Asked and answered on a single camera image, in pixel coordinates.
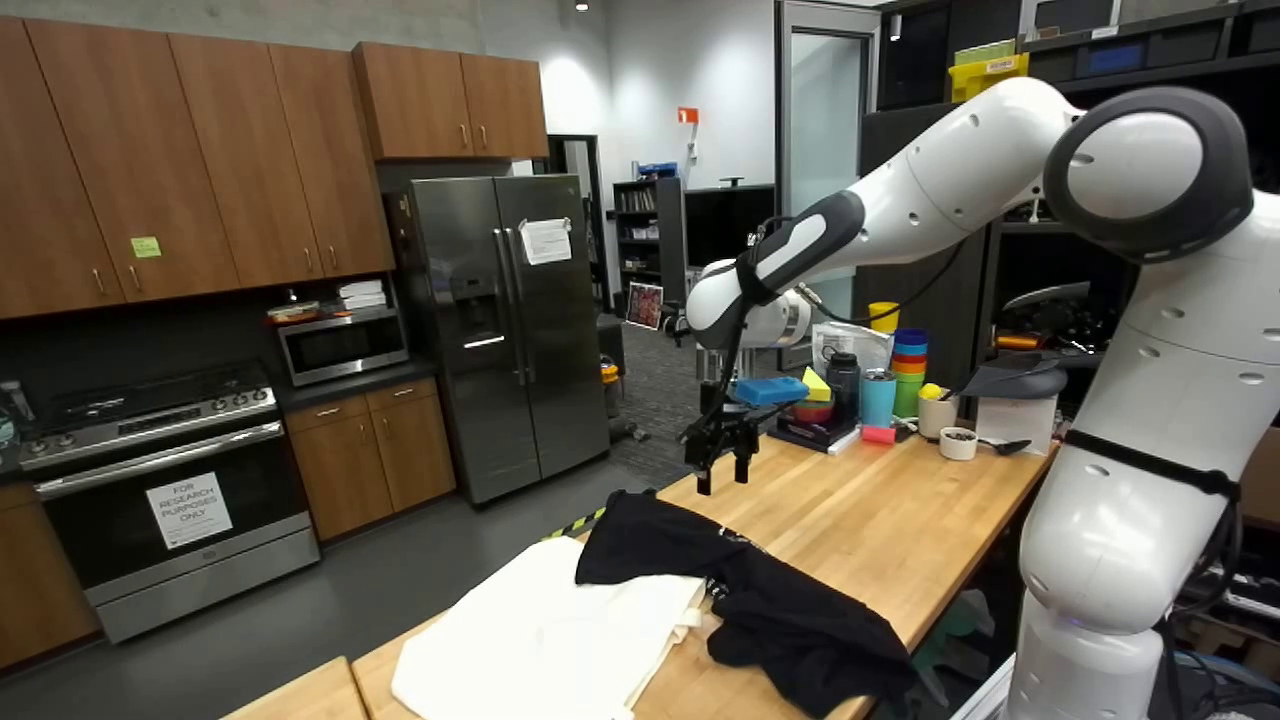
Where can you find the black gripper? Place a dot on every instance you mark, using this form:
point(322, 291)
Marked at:
point(718, 433)

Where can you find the black shirt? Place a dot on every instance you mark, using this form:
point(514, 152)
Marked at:
point(813, 643)

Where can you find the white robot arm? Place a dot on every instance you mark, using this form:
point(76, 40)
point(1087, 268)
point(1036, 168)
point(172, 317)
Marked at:
point(1180, 362)

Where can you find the black water bottle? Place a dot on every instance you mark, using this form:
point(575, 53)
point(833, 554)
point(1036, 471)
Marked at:
point(846, 385)

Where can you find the teal tumbler cup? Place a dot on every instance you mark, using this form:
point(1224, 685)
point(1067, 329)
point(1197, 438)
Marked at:
point(879, 397)

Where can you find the stacked colourful cups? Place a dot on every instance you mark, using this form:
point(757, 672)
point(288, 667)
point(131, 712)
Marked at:
point(909, 368)

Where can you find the white mug yellow item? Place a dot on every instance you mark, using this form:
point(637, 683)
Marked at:
point(939, 408)

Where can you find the white bowl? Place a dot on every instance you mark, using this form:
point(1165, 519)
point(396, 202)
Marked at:
point(956, 440)

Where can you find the white folded cloth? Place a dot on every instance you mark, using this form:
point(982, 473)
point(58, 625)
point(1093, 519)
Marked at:
point(542, 644)

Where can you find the white paper on refrigerator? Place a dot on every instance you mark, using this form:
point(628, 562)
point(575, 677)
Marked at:
point(546, 241)

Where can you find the stainless steel refrigerator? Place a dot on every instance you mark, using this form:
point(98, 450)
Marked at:
point(514, 341)

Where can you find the wooden lower cabinet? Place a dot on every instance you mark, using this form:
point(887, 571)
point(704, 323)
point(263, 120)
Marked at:
point(368, 455)

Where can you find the silver microwave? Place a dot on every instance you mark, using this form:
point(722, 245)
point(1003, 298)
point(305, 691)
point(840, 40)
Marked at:
point(343, 344)

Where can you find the yellow storage bin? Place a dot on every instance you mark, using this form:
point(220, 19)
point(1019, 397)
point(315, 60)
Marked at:
point(970, 76)

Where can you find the stainless steel oven range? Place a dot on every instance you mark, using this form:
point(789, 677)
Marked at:
point(172, 498)

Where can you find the wooden upper cabinets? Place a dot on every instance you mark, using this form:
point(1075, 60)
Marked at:
point(154, 166)

